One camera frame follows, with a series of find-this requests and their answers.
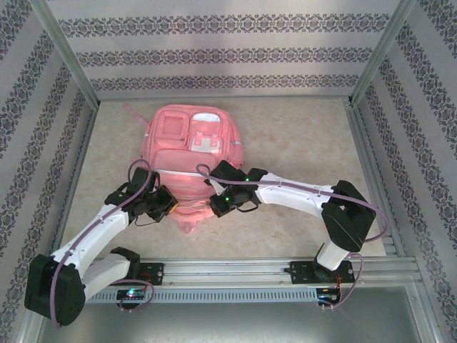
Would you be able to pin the pink school backpack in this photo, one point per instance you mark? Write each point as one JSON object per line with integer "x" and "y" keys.
{"x": 168, "y": 160}

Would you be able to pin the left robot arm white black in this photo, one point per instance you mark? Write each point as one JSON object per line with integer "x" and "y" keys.
{"x": 89, "y": 232}

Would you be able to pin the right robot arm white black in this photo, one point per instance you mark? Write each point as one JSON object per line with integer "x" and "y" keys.
{"x": 292, "y": 193}

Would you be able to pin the left controller board green light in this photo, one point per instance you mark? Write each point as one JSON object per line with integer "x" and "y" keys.
{"x": 130, "y": 294}

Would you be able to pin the right controller board blue light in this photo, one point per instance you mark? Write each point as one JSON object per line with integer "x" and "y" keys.
{"x": 326, "y": 296}

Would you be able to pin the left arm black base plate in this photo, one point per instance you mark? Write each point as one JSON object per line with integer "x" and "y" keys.
{"x": 155, "y": 273}

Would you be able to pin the aluminium mounting rail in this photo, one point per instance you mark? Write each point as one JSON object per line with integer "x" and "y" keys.
{"x": 228, "y": 271}

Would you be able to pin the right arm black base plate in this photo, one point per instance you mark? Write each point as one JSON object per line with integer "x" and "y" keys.
{"x": 300, "y": 273}

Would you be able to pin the aluminium frame rail narrow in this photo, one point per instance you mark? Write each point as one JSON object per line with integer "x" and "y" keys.
{"x": 88, "y": 125}

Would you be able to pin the aluminium frame rail short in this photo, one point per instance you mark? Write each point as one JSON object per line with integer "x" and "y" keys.
{"x": 285, "y": 97}

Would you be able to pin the aluminium frame rail wide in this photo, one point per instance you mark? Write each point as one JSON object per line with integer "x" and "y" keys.
{"x": 356, "y": 125}

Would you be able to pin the aluminium frame post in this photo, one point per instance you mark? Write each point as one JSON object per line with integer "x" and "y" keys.
{"x": 68, "y": 53}
{"x": 379, "y": 53}

